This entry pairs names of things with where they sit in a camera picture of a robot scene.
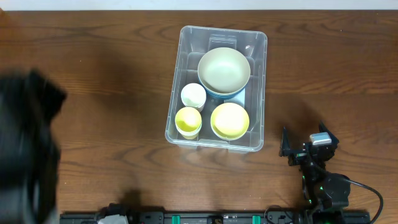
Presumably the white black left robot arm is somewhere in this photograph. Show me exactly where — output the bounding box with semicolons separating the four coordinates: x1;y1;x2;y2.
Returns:
1;70;67;223

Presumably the blue bowl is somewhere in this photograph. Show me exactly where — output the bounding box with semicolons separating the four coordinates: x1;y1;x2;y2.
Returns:
206;91;240;100
199;80;247;96

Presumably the yellow cup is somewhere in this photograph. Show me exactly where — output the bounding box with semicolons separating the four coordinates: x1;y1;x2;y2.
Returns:
181;133;198;140
175;107;201;133

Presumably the clear plastic storage container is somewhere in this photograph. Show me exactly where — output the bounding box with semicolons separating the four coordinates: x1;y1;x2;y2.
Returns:
165;26;267;153

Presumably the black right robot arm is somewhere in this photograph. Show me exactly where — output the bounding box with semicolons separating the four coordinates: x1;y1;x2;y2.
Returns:
279;123;351;217

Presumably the cream beige bowl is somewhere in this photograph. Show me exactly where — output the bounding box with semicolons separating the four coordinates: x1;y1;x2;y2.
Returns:
197;47;251;93

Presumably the light blue cup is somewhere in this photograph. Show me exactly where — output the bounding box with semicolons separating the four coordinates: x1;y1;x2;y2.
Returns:
176;125;201;136

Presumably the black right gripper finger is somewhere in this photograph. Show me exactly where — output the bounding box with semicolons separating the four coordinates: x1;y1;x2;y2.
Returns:
279;127;290;156
318;121;339;145

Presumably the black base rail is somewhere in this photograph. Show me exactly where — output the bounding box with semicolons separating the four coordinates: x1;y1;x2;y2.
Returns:
59;203;371;224

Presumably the white paper label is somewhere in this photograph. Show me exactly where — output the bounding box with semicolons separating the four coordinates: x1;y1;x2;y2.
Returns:
224;88;246;107

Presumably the yellow bowl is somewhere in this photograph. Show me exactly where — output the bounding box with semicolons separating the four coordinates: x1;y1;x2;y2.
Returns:
210;103;250;134

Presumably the pink cup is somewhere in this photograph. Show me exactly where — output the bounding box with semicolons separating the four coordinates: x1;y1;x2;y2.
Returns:
195;104;204;112

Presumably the grey bowl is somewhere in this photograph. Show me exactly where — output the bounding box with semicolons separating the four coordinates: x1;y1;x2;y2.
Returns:
215;132;245;141

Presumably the cream white cup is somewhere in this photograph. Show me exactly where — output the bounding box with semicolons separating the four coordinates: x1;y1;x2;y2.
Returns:
181;83;206;108

